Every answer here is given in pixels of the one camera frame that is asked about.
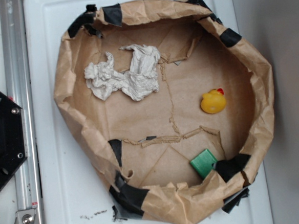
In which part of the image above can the crumpled white paper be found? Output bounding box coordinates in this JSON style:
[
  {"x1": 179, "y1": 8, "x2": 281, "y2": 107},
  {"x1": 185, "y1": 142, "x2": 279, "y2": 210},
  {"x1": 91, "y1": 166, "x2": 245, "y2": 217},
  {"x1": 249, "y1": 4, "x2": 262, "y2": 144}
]
[{"x1": 84, "y1": 44, "x2": 161, "y2": 101}]

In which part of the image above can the brown paper bag tray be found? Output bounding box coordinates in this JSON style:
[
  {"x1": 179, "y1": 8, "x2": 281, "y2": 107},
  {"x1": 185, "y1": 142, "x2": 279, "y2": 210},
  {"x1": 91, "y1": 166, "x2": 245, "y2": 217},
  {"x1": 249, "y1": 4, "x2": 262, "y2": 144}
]
[{"x1": 54, "y1": 0, "x2": 274, "y2": 224}]

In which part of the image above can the yellow rubber duck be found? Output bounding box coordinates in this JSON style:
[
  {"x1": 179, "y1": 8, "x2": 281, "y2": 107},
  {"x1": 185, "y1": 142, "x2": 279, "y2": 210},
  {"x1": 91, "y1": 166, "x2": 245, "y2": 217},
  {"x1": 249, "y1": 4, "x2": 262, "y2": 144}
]
[{"x1": 200, "y1": 88, "x2": 226, "y2": 114}]

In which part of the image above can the green square block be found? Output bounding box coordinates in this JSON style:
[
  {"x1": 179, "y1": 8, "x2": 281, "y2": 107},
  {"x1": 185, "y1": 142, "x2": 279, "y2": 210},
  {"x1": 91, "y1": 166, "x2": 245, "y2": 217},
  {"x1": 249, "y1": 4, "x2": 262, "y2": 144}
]
[{"x1": 190, "y1": 149, "x2": 218, "y2": 179}]

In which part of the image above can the aluminium extrusion rail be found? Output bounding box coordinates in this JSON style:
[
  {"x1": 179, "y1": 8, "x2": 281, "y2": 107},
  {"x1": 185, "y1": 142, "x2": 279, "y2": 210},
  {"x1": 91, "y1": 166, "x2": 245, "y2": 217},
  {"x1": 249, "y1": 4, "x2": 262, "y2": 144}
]
[{"x1": 0, "y1": 0, "x2": 46, "y2": 224}]

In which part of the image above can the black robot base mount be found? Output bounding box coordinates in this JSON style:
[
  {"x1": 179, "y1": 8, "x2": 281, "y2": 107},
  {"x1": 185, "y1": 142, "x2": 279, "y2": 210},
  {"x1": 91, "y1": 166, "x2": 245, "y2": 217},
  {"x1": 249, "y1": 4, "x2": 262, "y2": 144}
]
[{"x1": 0, "y1": 92, "x2": 27, "y2": 192}]

